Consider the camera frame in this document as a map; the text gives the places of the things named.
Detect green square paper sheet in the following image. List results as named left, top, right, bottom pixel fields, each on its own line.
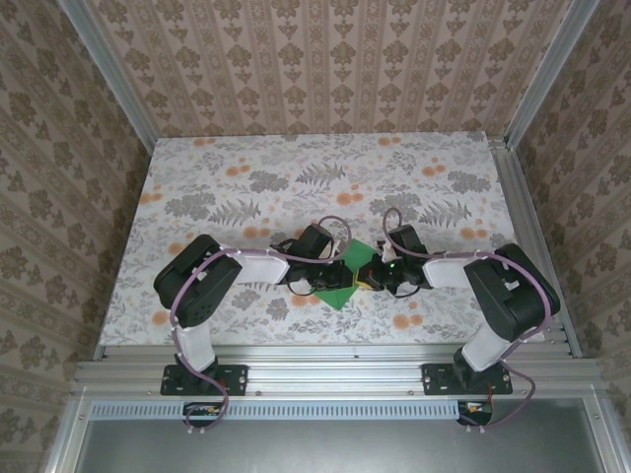
left=315, top=238, right=375, bottom=310

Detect grey metal sheet panel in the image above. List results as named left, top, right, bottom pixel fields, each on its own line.
left=73, top=418, right=607, bottom=473

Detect floral patterned table cover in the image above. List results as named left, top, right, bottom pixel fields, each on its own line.
left=98, top=131, right=548, bottom=346

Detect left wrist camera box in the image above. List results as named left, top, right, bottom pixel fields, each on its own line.
left=295, top=224, right=347, bottom=261

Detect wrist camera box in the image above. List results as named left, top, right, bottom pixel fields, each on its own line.
left=295, top=224, right=347, bottom=261
left=376, top=224, right=426, bottom=262

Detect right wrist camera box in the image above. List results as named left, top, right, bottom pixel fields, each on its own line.
left=376, top=224, right=426, bottom=262

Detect aluminium mounting rail beam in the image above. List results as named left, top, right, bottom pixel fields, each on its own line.
left=73, top=344, right=600, bottom=398

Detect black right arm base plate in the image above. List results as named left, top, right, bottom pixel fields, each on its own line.
left=422, top=362, right=514, bottom=396

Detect grey slotted cable duct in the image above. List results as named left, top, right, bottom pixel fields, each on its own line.
left=91, top=399, right=494, bottom=421

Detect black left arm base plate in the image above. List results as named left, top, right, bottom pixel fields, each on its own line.
left=161, top=363, right=247, bottom=397

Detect aluminium side rail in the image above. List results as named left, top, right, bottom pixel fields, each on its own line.
left=487, top=137, right=584, bottom=360

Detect black connector with wires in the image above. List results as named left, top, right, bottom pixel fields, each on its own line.
left=456, top=400, right=494, bottom=428
left=182, top=401, right=224, bottom=429

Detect aluminium frame post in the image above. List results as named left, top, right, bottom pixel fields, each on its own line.
left=505, top=0, right=600, bottom=149
left=57, top=0, right=159, bottom=154

